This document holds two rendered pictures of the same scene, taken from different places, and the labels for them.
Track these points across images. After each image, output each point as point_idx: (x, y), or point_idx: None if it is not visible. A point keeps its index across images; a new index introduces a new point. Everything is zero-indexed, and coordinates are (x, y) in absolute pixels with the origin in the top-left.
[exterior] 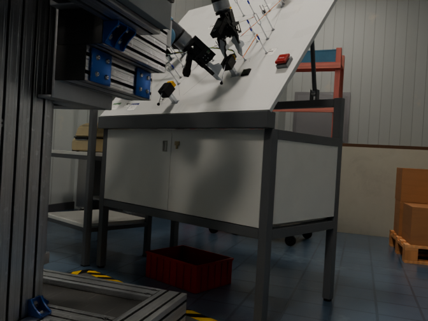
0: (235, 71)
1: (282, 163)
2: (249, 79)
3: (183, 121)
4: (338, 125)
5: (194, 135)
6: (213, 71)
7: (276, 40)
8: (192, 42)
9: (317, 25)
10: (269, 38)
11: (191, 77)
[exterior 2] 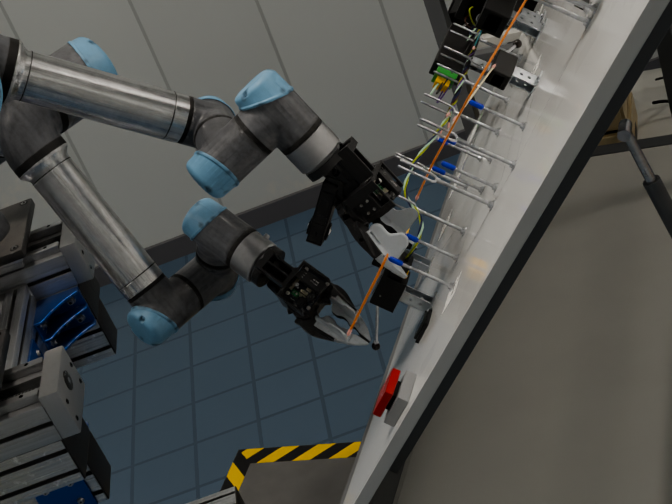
0: (421, 302)
1: None
2: (407, 367)
3: None
4: None
5: None
6: (330, 331)
7: (478, 242)
8: (256, 279)
9: (474, 294)
10: (492, 208)
11: (471, 187)
